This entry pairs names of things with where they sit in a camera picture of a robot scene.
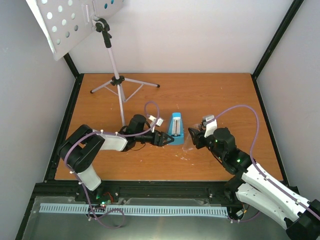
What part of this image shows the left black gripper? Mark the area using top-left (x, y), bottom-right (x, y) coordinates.
top-left (135, 129), bottom-right (175, 147)

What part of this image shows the clear plastic metronome cover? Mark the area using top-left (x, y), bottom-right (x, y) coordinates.
top-left (182, 134), bottom-right (196, 152)

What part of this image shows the blue metronome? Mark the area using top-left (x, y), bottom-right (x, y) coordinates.
top-left (167, 112), bottom-right (185, 146)

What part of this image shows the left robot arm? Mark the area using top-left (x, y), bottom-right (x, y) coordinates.
top-left (57, 114), bottom-right (174, 202)

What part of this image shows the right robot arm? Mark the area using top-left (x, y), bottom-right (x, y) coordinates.
top-left (188, 127), bottom-right (320, 240)

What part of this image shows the white perforated music stand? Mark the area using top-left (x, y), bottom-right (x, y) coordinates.
top-left (27, 0), bottom-right (151, 122)

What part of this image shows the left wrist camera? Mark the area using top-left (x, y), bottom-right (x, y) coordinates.
top-left (148, 115), bottom-right (164, 127)

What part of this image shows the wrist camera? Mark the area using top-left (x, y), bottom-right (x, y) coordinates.
top-left (148, 115), bottom-right (164, 127)
top-left (201, 115), bottom-right (218, 138)

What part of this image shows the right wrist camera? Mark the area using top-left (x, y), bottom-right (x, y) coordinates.
top-left (201, 115), bottom-right (218, 138)

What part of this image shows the black aluminium frame rail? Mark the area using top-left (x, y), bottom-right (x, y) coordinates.
top-left (31, 180), bottom-right (241, 207)

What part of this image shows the light blue cable duct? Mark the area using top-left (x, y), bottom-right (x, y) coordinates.
top-left (39, 203), bottom-right (228, 218)

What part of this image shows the metal base plate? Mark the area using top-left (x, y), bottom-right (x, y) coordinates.
top-left (16, 197), bottom-right (289, 240)

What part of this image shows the left black corner post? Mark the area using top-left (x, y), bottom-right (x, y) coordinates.
top-left (63, 52), bottom-right (84, 89)

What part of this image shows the black corner post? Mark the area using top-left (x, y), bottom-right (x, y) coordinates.
top-left (63, 52), bottom-right (84, 89)
top-left (251, 0), bottom-right (306, 78)

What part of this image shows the right black corner post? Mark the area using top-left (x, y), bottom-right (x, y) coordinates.
top-left (251, 0), bottom-right (306, 78)

